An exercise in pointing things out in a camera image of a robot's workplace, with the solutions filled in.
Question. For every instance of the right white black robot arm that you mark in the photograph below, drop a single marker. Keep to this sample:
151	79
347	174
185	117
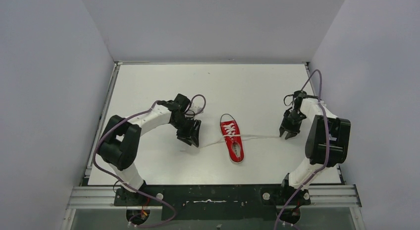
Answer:
325	147

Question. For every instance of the white shoelace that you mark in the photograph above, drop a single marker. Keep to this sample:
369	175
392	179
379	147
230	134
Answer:
212	135

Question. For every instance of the aluminium frame rail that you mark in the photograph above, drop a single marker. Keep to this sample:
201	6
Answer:
212	146

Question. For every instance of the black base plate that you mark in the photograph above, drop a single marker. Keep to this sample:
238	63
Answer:
217	202

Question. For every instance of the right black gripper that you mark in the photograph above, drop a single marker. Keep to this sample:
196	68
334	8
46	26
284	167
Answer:
286	125

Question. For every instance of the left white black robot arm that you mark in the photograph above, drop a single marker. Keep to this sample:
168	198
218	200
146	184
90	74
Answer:
118	145

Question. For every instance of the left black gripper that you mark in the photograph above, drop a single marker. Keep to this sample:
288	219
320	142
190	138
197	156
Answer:
187	127

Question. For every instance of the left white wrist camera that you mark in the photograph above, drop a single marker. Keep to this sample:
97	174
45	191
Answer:
195	110

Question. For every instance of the red sneaker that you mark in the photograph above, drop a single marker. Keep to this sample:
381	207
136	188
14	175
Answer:
231	134

